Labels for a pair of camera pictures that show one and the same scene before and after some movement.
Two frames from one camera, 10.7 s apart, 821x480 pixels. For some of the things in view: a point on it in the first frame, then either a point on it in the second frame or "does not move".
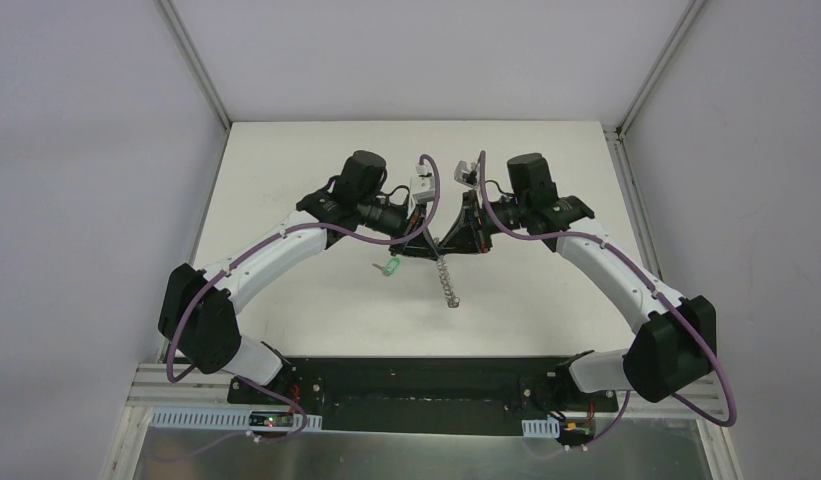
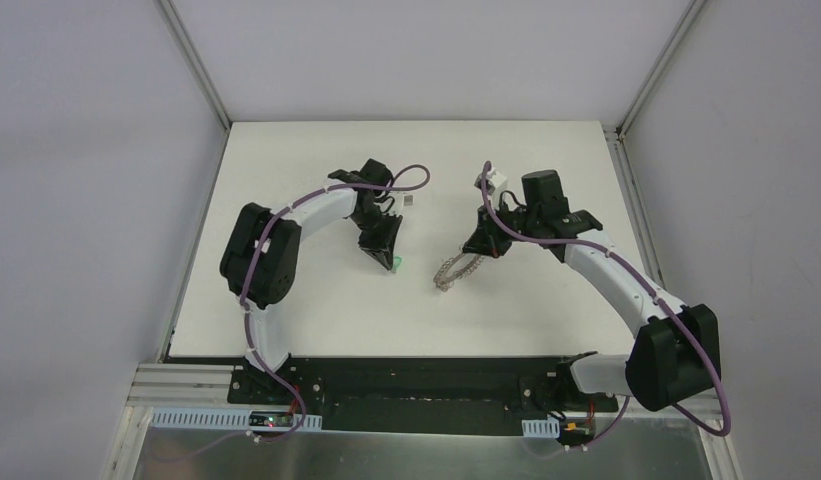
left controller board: [270, 419] does not move
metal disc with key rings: [453, 300] → [443, 282]
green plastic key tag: [392, 265] does not move
